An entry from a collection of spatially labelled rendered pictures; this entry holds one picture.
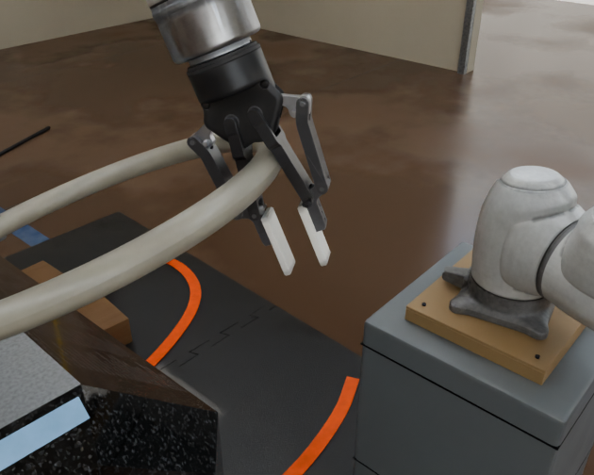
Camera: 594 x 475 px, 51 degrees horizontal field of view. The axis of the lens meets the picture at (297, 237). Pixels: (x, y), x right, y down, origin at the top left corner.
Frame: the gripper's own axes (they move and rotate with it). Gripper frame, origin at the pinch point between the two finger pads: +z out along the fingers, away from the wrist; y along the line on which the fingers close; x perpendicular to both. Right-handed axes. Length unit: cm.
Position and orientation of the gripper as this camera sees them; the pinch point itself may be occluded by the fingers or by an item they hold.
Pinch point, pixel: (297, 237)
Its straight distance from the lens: 66.7
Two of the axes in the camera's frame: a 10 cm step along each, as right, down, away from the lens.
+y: -9.2, 2.6, 3.0
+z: 3.6, 8.7, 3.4
